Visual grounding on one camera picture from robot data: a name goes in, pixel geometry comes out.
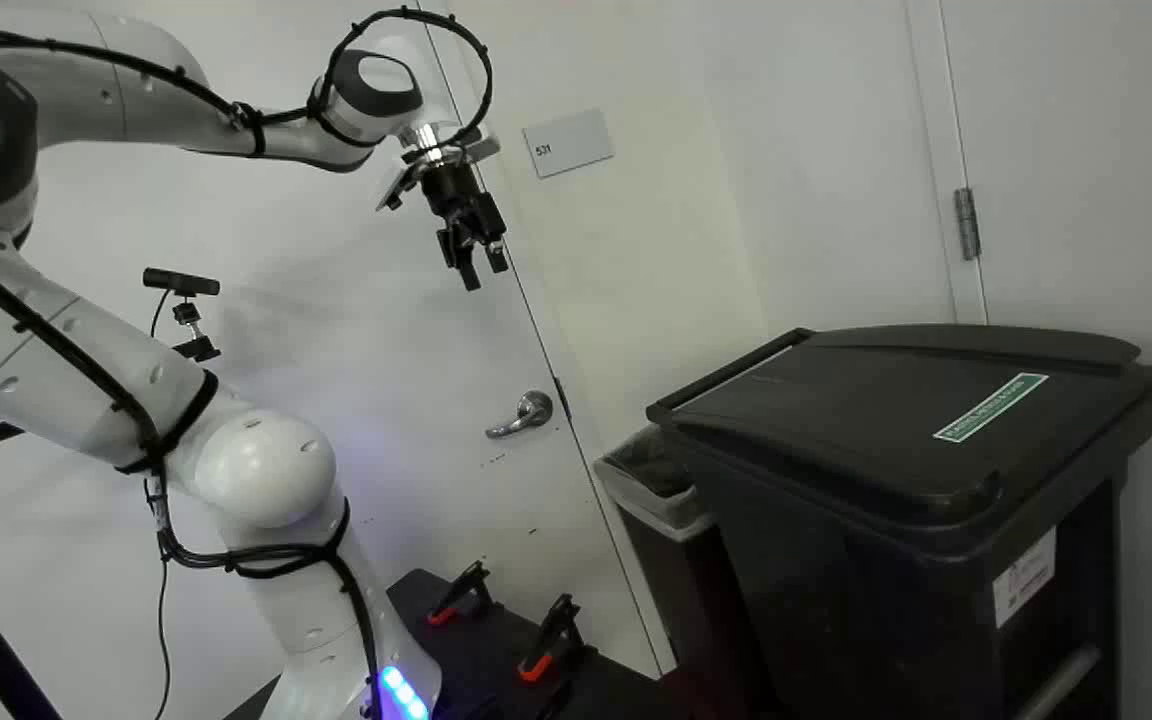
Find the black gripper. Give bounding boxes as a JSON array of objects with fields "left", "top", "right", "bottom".
[{"left": 380, "top": 131, "right": 513, "bottom": 290}]

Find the black trash bin lid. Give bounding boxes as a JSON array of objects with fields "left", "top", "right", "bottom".
[{"left": 650, "top": 324, "right": 1152, "bottom": 528}]

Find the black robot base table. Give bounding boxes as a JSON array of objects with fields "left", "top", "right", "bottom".
[{"left": 342, "top": 569, "right": 691, "bottom": 720}]

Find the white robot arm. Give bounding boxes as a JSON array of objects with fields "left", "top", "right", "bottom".
[{"left": 0, "top": 4, "right": 499, "bottom": 720}]

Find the small bin with plastic liner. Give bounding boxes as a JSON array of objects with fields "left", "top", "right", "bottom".
[{"left": 596, "top": 428, "right": 757, "bottom": 720}]

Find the black wheeled trash bin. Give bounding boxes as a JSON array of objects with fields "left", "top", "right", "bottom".
[{"left": 645, "top": 318, "right": 1152, "bottom": 720}]

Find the white bin label sticker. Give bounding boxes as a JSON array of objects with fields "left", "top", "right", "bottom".
[{"left": 993, "top": 528, "right": 1059, "bottom": 628}]

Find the black orange clamp left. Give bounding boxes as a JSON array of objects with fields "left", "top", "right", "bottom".
[{"left": 425, "top": 558, "right": 493, "bottom": 628}]

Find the black orange clamp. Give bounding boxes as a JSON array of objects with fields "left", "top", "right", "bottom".
[
  {"left": 425, "top": 558, "right": 493, "bottom": 628},
  {"left": 516, "top": 593, "right": 584, "bottom": 682}
]

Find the black orange clamp right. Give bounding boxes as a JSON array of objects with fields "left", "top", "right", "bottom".
[{"left": 516, "top": 593, "right": 584, "bottom": 682}]

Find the silver door hinge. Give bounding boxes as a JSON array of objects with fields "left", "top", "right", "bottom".
[{"left": 951, "top": 183, "right": 980, "bottom": 259}]

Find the white wall plate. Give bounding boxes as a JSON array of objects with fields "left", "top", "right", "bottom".
[{"left": 525, "top": 110, "right": 613, "bottom": 181}]

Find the silver door lever handle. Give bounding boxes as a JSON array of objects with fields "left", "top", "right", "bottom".
[{"left": 490, "top": 393, "right": 552, "bottom": 439}]

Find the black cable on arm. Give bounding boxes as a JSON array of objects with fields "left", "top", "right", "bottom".
[{"left": 347, "top": 4, "right": 498, "bottom": 145}]

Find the black camera on stand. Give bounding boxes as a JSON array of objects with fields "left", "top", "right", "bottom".
[{"left": 140, "top": 267, "right": 222, "bottom": 364}]

